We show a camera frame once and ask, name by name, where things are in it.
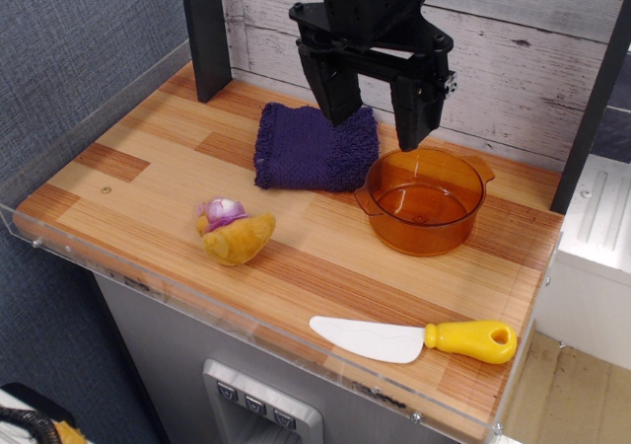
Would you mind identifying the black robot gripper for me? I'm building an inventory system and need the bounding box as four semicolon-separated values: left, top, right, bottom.
289;0;456;152

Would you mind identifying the purple knitted cloth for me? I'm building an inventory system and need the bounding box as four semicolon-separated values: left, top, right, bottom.
253;103;379;192

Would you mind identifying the silver dispenser button panel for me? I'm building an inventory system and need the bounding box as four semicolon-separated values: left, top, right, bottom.
203;359;324;443

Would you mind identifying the black vertical post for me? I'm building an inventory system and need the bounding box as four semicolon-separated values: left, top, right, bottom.
550;0;630;214
182;0;232;103

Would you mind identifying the white toy sink unit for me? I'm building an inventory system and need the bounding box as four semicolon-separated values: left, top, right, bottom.
534;155;630;369

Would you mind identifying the black right vertical post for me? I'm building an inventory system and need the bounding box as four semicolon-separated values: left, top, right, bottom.
550;0;630;214

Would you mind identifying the orange transparent plastic bowl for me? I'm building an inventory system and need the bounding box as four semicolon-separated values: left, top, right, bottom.
354;148;495;257

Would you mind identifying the black and yellow bag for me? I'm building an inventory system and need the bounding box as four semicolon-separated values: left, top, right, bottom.
1;383;90;444

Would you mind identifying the plush taco toy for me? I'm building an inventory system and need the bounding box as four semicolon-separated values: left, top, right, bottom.
195;197;276;266

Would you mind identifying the clear acrylic guard rail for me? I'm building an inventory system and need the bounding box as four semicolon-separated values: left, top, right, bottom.
0;38;564;440

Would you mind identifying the white knife with yellow handle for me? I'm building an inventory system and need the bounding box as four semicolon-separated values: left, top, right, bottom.
309;316;518;364

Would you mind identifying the grey toy fridge cabinet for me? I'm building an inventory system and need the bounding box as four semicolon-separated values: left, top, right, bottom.
96;275;451;443

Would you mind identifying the black left vertical post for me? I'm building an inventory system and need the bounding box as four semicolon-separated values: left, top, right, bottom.
182;0;232;103

